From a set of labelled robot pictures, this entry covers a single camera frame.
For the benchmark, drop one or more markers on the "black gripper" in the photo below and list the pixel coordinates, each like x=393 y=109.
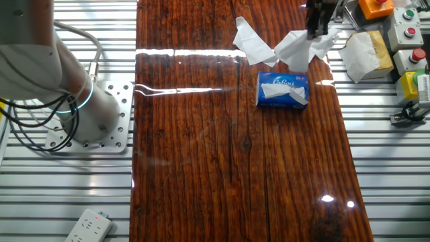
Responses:
x=319 y=5

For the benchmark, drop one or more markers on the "white paper napkin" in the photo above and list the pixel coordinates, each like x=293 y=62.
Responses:
x=316 y=54
x=252 y=40
x=279 y=90
x=327 y=42
x=295 y=50

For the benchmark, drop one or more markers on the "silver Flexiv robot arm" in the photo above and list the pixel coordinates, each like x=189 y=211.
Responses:
x=27 y=50

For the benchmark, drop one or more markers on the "orange button box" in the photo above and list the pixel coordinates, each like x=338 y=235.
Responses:
x=369 y=11

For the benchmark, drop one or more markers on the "white tissue sheet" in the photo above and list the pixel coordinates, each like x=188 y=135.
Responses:
x=363 y=57

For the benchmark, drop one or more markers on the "yellow tissue box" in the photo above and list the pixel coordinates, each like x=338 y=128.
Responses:
x=383 y=53

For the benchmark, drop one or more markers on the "grey box small red button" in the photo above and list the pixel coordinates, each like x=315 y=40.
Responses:
x=399 y=40

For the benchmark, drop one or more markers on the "blue tissue pack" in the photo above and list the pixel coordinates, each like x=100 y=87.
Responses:
x=268 y=99

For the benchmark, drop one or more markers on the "grey box green button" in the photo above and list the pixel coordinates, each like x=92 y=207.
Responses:
x=408 y=14

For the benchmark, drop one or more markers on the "grey box red mushroom button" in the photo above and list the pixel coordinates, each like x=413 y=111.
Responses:
x=401 y=64

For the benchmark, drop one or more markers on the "yellow box green button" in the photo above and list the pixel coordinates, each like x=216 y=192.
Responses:
x=406 y=85

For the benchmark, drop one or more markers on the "white power strip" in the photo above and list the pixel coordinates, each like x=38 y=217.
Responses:
x=89 y=227

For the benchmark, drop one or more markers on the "metal camera mount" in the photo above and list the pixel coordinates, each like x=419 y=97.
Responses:
x=398 y=118

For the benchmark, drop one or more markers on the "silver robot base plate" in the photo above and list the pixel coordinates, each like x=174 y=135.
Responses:
x=121 y=101

